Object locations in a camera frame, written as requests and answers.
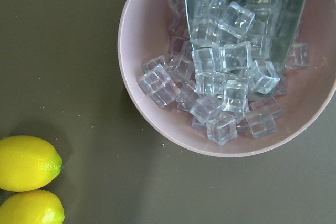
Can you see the clear ice cube front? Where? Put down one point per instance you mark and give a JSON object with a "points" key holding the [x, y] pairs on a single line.
{"points": [[222, 129]]}

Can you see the pink bowl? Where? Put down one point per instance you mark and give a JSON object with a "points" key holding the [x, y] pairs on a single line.
{"points": [[144, 36]]}

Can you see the yellow lemon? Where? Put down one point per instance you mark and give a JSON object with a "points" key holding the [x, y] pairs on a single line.
{"points": [[37, 206], [28, 163]]}

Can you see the clear ice cube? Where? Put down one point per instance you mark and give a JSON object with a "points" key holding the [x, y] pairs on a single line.
{"points": [[236, 20], [159, 86], [222, 129]]}

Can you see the metal ice scoop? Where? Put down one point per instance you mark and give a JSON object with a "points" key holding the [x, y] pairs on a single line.
{"points": [[286, 29]]}

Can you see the clear ice cube left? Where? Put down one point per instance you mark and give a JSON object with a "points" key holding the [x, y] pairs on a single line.
{"points": [[159, 86]]}

